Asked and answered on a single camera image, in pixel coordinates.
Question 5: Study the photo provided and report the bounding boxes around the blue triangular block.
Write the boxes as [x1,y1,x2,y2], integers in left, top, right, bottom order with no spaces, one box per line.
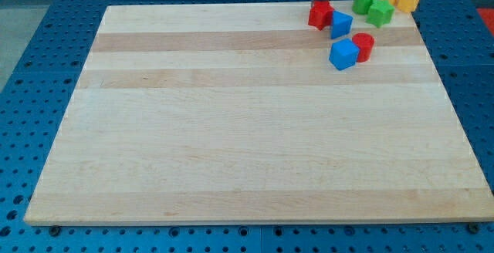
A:
[330,11,354,39]

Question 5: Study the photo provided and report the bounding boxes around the green cylinder block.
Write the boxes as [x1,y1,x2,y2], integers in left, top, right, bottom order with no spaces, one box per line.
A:
[352,0,374,15]

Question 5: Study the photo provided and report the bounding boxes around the wooden board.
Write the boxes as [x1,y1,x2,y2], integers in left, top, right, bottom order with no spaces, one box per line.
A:
[24,2,493,226]

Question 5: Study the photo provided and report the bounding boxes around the red star block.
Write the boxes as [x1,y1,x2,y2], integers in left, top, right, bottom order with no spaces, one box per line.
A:
[308,1,334,31]

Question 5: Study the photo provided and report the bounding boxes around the green star block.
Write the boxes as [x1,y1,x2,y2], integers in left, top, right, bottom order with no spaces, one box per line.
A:
[366,0,394,28]

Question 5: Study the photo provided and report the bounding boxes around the red cylinder block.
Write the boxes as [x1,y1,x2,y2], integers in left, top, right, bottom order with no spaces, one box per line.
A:
[352,32,375,62]

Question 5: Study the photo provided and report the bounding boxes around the blue cube block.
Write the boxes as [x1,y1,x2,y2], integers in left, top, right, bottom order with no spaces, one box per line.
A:
[329,39,360,70]

